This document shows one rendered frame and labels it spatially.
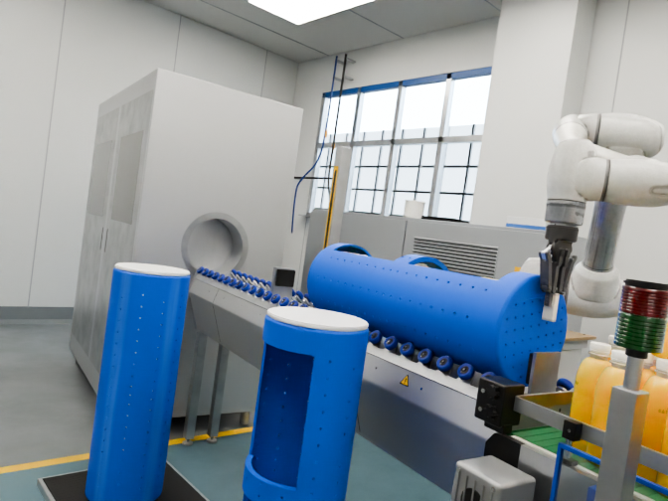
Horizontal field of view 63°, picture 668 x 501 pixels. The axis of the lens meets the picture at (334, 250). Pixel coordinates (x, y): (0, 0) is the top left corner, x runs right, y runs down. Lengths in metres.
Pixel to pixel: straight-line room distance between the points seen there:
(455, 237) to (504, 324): 2.23
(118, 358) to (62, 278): 3.97
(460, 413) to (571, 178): 0.63
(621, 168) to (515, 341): 0.47
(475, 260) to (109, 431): 2.25
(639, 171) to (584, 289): 0.82
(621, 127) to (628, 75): 2.77
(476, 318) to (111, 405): 1.39
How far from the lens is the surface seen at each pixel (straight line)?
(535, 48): 4.77
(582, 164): 1.41
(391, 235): 3.90
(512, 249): 3.33
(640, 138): 1.95
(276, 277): 2.40
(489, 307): 1.36
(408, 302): 1.55
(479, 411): 1.24
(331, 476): 1.49
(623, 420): 0.92
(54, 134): 6.00
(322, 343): 1.35
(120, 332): 2.13
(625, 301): 0.89
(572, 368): 2.29
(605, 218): 2.06
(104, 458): 2.28
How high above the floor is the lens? 1.27
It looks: 2 degrees down
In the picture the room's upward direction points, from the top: 8 degrees clockwise
